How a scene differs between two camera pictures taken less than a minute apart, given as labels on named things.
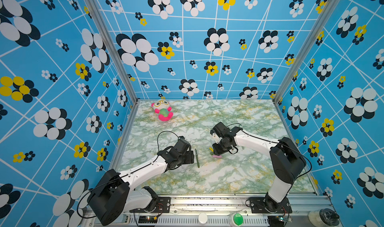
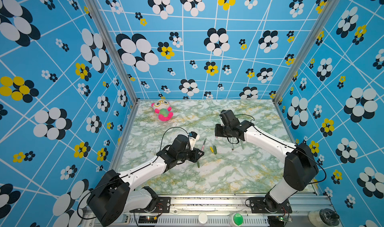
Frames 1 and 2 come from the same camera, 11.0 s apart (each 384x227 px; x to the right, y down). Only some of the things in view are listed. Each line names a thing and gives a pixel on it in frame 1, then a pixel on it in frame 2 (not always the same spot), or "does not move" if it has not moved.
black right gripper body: (223, 144) to (227, 131)
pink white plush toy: (162, 107) does not move
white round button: (202, 218) does not move
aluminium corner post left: (109, 40) does not move
